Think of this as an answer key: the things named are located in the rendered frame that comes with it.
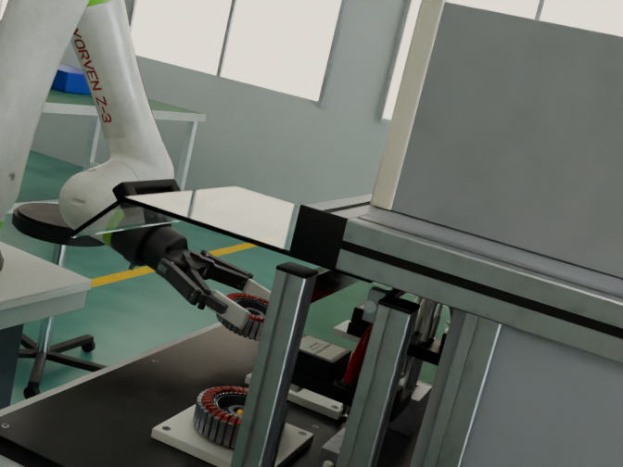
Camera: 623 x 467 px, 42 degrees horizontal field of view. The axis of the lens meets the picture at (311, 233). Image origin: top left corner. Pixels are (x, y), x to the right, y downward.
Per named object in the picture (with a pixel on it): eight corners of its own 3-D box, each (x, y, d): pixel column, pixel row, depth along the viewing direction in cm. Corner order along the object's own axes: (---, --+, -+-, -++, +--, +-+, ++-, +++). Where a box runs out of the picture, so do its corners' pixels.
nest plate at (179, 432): (150, 436, 97) (152, 427, 97) (212, 400, 111) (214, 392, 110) (261, 486, 92) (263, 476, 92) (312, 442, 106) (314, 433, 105)
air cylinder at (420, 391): (375, 423, 116) (385, 387, 115) (390, 408, 123) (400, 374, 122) (409, 436, 114) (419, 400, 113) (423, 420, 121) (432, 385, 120)
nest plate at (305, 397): (244, 383, 119) (246, 374, 119) (286, 359, 133) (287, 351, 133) (337, 420, 114) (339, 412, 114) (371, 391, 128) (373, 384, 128)
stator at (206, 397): (172, 424, 99) (179, 396, 98) (226, 402, 108) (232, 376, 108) (248, 463, 94) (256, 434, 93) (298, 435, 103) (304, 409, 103)
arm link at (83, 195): (43, 225, 141) (44, 174, 134) (95, 195, 150) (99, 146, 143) (104, 266, 137) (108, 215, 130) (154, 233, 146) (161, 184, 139)
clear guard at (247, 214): (68, 237, 85) (78, 181, 84) (188, 219, 107) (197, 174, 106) (356, 340, 74) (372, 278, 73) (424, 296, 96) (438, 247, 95)
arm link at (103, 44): (42, 15, 136) (87, 7, 130) (92, -1, 145) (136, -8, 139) (108, 212, 150) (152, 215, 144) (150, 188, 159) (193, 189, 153)
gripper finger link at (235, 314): (215, 288, 126) (212, 289, 125) (251, 312, 124) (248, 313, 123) (208, 305, 127) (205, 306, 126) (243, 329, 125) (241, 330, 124)
